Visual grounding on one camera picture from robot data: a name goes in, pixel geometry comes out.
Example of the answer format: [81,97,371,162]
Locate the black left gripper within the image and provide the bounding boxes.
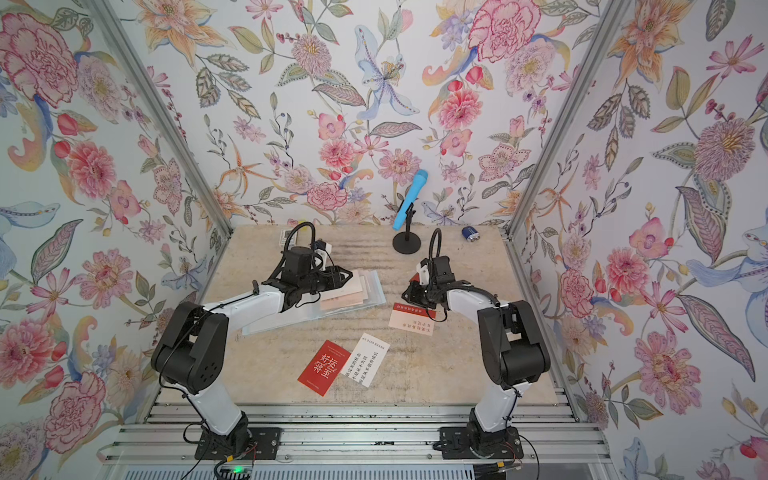
[298,264,354,295]

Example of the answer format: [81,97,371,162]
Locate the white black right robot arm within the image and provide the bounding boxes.
[401,228,551,461]

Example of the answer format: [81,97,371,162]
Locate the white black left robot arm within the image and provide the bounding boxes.
[151,222,353,457]

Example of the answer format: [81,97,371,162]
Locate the cream card red top band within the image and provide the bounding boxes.
[388,303,435,336]

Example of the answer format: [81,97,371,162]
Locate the white playing card box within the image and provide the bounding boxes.
[278,229,291,250]

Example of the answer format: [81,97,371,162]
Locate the small blue cylinder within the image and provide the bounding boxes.
[462,226,480,242]

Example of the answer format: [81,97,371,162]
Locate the white card black text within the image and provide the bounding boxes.
[341,333,390,388]

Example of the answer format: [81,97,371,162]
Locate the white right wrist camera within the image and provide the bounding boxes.
[417,264,431,287]

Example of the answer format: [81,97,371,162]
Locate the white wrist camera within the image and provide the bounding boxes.
[417,264,431,287]
[313,239,333,270]

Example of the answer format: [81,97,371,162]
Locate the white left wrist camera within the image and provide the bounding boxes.
[313,239,333,270]

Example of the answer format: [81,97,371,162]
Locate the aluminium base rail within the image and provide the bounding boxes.
[97,401,618,479]

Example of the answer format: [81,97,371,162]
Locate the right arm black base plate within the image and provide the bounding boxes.
[432,426,524,461]

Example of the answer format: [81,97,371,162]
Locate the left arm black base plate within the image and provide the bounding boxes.
[194,427,283,461]

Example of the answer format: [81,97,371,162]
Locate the aluminium corner post left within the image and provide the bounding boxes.
[84,0,234,240]

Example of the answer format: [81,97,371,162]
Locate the aluminium corner post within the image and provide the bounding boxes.
[502,1,632,241]
[84,0,234,240]

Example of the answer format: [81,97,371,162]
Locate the aluminium corner post right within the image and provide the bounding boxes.
[502,1,632,241]

